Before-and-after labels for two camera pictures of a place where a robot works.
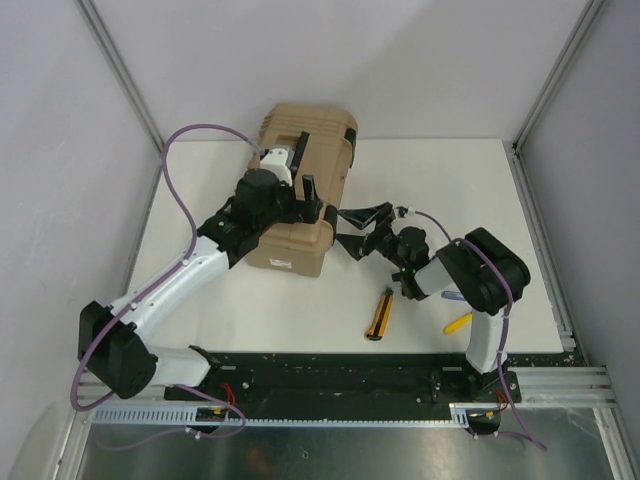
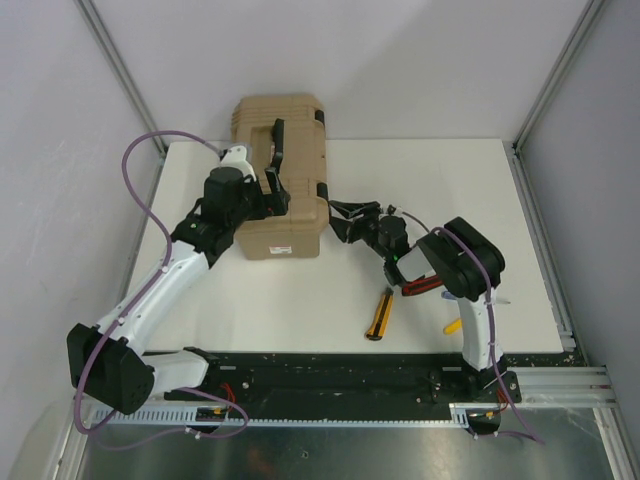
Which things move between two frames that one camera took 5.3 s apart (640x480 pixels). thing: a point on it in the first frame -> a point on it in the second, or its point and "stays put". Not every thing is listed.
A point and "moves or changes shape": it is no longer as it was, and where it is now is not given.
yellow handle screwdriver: (458, 323) stays put
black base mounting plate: (429, 378) stays put
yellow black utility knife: (380, 322) stays put
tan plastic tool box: (305, 248) moves or changes shape
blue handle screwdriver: (453, 295) stays put
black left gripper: (301, 211) -> (274, 204)
